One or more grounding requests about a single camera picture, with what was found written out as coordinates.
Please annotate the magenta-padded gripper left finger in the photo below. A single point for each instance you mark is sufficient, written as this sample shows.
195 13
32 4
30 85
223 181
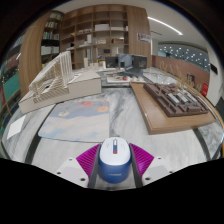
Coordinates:
71 170

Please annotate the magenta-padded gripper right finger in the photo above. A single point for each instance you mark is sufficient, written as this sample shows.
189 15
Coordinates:
156 170

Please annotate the white and blue computer mouse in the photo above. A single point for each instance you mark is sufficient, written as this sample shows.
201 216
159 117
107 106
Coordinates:
114 160

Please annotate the pastel floral print mouse pad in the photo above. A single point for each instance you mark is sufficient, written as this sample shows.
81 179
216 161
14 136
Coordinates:
78 120

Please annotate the brown site model on board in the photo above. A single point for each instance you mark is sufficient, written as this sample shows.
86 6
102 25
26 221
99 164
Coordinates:
166 106

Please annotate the white paper sheet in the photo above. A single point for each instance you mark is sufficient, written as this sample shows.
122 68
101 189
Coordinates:
16 127

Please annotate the white stepped building model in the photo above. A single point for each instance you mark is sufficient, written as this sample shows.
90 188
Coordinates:
56 83

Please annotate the flat white site model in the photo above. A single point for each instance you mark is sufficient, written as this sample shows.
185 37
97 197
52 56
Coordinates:
123 79

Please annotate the dark grey building model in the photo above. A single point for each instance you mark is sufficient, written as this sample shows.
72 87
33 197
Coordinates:
128 61

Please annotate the wooden shelf unit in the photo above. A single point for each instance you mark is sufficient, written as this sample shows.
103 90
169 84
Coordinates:
100 33

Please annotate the long ceiling light strip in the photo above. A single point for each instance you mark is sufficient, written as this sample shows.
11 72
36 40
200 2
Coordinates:
165 25

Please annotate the red wall sign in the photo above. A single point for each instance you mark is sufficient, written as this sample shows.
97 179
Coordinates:
204 89

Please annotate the white wall poster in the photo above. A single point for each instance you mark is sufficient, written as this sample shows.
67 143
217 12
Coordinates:
144 37

